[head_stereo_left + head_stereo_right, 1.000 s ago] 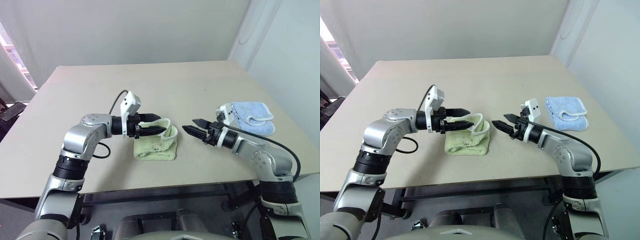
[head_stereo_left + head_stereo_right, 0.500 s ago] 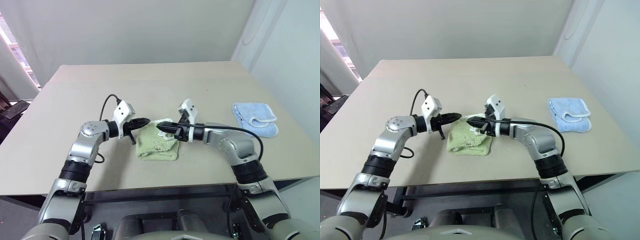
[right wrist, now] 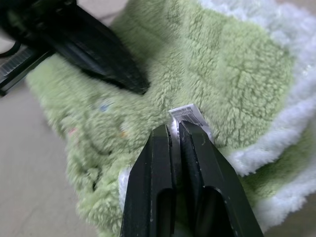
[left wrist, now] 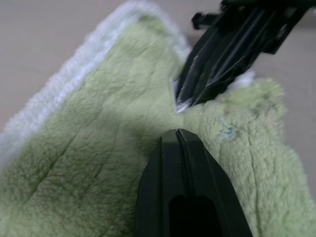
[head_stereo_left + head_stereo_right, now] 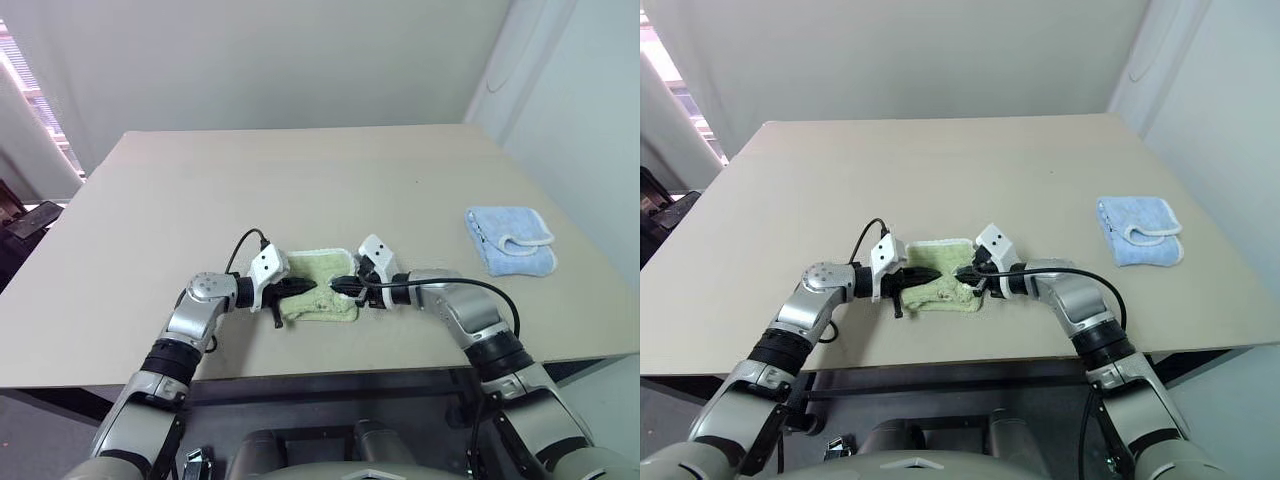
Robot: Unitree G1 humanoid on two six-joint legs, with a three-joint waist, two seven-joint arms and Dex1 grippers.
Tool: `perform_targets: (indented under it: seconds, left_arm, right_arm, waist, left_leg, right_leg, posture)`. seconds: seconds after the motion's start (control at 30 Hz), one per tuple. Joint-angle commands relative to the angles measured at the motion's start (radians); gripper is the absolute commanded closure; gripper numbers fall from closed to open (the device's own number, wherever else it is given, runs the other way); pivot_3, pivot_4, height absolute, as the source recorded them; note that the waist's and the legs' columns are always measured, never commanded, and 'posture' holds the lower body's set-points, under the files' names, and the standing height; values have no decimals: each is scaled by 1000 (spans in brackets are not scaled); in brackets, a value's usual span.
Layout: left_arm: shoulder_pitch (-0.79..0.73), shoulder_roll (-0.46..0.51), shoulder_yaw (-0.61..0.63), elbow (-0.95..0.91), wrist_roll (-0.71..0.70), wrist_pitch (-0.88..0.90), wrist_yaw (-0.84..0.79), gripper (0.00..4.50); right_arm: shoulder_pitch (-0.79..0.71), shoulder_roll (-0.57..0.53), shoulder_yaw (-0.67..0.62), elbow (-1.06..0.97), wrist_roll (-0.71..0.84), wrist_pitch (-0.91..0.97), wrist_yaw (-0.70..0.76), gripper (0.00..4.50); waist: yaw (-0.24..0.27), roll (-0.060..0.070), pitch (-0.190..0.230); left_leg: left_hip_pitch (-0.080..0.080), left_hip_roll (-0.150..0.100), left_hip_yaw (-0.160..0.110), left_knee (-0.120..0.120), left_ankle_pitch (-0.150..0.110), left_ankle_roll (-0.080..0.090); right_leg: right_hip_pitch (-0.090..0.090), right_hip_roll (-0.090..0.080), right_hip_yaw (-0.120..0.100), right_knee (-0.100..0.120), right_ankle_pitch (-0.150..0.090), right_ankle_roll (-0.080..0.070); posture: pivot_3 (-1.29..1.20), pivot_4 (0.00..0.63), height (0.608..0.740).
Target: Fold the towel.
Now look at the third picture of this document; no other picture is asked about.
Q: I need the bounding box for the green towel with white trim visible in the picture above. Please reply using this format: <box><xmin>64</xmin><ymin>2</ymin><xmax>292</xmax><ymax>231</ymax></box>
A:
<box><xmin>24</xmin><ymin>0</ymin><xmax>316</xmax><ymax>237</ymax></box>

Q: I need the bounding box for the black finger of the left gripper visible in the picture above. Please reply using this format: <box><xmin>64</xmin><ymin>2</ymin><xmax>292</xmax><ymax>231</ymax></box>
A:
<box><xmin>32</xmin><ymin>0</ymin><xmax>151</xmax><ymax>87</ymax></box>
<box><xmin>52</xmin><ymin>39</ymin><xmax>149</xmax><ymax>95</ymax></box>

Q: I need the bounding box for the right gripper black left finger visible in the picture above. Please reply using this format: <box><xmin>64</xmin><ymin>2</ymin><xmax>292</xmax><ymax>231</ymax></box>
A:
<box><xmin>120</xmin><ymin>124</ymin><xmax>178</xmax><ymax>237</ymax></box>

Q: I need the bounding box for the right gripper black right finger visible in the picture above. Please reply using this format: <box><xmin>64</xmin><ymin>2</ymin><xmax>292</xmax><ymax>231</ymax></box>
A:
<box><xmin>176</xmin><ymin>120</ymin><xmax>265</xmax><ymax>237</ymax></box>

